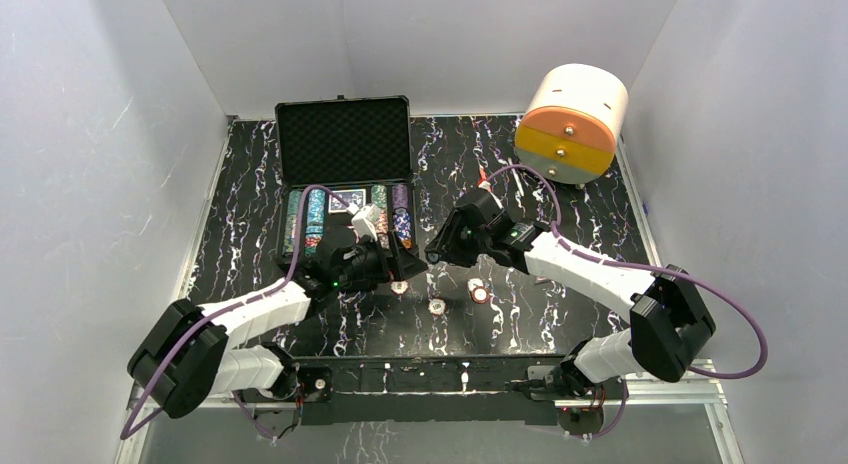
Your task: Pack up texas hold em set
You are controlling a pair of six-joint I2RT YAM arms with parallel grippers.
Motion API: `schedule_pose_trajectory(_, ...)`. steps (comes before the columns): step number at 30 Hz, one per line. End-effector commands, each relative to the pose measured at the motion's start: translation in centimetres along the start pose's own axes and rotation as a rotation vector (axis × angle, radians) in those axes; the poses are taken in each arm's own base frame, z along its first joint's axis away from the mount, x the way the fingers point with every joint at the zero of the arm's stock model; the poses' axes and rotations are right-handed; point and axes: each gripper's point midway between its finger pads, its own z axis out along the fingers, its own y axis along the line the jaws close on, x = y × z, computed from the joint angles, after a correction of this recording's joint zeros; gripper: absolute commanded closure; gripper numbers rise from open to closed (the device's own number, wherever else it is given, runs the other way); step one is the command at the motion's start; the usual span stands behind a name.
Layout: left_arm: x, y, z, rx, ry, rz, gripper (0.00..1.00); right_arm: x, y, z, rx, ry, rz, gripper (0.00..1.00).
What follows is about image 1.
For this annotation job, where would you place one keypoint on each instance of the blue white chip stack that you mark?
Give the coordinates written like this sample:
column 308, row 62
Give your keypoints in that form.
column 402, row 224

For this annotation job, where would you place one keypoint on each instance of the purple chip stack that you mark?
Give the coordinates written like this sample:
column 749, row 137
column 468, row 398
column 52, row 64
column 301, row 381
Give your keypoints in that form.
column 400, row 197

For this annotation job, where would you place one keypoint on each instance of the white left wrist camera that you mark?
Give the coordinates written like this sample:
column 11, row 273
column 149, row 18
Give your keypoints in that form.
column 364, row 221

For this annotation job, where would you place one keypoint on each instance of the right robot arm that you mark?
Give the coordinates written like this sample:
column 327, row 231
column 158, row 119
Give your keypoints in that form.
column 668, row 320

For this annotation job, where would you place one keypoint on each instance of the dark green chip stack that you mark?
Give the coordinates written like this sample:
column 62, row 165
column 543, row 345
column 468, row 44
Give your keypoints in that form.
column 292, row 224

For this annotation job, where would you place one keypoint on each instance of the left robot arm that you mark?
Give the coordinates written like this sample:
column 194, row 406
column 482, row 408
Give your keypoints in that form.
column 194, row 351

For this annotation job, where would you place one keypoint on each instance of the grey white 1 chip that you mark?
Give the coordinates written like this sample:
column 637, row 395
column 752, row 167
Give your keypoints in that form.
column 474, row 285

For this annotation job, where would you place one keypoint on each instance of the black poker set case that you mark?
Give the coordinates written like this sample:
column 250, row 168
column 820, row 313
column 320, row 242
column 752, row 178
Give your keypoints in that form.
column 344, row 144

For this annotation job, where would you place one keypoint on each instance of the red white 100 chip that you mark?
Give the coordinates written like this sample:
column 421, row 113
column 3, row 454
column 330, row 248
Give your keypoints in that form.
column 399, row 287
column 437, row 307

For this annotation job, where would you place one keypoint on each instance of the blue poker card deck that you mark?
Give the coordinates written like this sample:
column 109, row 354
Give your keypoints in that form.
column 351, row 197

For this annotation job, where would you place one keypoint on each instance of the orange blue chip stack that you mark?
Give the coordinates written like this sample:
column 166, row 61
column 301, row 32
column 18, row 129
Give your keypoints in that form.
column 381, row 226

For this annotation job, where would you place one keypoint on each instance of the red 5 chip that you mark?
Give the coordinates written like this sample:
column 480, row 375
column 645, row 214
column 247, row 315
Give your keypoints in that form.
column 480, row 295

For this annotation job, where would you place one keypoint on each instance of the light blue chip stack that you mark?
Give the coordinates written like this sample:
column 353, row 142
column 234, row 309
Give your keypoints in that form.
column 316, row 205

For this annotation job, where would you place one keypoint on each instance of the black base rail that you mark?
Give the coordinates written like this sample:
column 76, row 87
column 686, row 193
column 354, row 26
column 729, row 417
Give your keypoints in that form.
column 322, row 391

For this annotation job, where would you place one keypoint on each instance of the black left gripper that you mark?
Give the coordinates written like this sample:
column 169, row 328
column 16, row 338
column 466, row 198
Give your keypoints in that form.
column 387, row 259

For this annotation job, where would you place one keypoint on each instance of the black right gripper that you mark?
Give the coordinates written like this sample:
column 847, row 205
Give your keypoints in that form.
column 447, row 240

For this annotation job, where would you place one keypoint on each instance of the round drawer cabinet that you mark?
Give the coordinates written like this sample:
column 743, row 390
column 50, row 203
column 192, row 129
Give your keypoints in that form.
column 570, row 130

